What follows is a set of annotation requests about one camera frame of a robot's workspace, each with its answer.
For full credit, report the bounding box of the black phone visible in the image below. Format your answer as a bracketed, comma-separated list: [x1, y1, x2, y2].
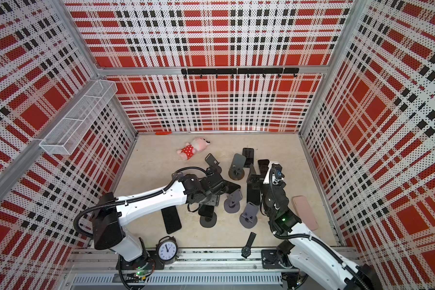
[198, 205, 215, 219]
[258, 159, 269, 179]
[246, 184, 261, 206]
[223, 181, 241, 194]
[242, 147, 254, 168]
[161, 206, 182, 234]

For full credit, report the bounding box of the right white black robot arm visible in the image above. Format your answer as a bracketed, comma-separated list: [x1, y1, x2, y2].
[247, 162, 383, 290]

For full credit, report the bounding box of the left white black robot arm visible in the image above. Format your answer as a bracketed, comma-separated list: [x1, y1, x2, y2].
[73, 165, 240, 262]

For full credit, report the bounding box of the grey stand back right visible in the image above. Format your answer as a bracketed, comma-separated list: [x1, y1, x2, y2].
[228, 153, 246, 181]

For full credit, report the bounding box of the grey stand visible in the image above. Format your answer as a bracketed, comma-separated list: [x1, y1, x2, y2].
[239, 202, 259, 229]
[224, 188, 243, 214]
[228, 153, 246, 181]
[205, 153, 222, 174]

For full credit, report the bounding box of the grey stand back centre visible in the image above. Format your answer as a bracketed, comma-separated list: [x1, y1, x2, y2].
[205, 153, 222, 174]

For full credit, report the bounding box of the grey stand centre middle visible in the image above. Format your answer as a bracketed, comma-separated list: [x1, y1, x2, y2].
[224, 188, 243, 214]

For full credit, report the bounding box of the grey stand front right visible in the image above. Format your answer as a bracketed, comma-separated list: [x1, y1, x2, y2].
[239, 202, 259, 229]

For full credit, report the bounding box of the dark stand centre front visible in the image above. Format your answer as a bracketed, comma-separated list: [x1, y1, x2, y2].
[199, 213, 217, 228]

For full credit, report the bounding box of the pink phone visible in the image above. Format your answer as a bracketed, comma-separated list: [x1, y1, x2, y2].
[292, 195, 319, 231]

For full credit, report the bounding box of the pink plush toy red dress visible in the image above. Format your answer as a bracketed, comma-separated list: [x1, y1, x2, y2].
[176, 138, 211, 160]

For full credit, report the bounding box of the black wristwatch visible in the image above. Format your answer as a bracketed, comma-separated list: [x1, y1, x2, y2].
[241, 232, 256, 259]

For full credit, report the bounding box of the black alarm clock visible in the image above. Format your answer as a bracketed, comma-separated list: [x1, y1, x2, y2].
[156, 236, 178, 265]

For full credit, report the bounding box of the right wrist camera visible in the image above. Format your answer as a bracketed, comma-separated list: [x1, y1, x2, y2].
[263, 161, 285, 185]

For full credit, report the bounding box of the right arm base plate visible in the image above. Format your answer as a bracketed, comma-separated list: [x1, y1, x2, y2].
[261, 250, 294, 269]

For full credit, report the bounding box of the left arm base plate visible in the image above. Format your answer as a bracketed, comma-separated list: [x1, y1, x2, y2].
[116, 250, 165, 271]

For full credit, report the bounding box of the black hook rail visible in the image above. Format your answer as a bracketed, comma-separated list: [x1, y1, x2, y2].
[181, 67, 300, 77]

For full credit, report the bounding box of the white wire mesh basket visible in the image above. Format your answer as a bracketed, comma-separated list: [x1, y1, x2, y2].
[39, 80, 117, 155]

